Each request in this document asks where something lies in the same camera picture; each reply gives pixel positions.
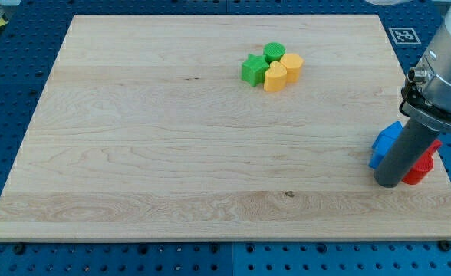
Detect yellow hexagon block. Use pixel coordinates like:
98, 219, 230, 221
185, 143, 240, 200
280, 53, 305, 83

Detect red circle block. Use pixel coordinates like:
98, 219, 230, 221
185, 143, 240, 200
402, 153, 434, 185

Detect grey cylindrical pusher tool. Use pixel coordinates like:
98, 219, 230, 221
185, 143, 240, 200
374, 118, 439, 188

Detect yellow heart block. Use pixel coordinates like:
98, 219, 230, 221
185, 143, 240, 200
264, 61, 287, 92

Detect red block behind tool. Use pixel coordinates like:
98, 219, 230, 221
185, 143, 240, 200
426, 139, 443, 156

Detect blue triangle block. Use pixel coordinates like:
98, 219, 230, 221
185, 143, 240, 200
368, 121, 403, 169

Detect light wooden board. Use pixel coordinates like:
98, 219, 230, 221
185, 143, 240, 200
0, 15, 451, 242

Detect green circle block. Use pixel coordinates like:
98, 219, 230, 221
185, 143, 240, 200
263, 41, 285, 64

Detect white fiducial marker tag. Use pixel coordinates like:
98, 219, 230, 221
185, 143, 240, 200
389, 27, 421, 45

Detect green star block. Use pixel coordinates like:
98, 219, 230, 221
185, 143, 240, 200
241, 54, 269, 87

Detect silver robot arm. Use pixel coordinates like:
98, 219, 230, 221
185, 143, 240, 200
374, 6, 451, 188

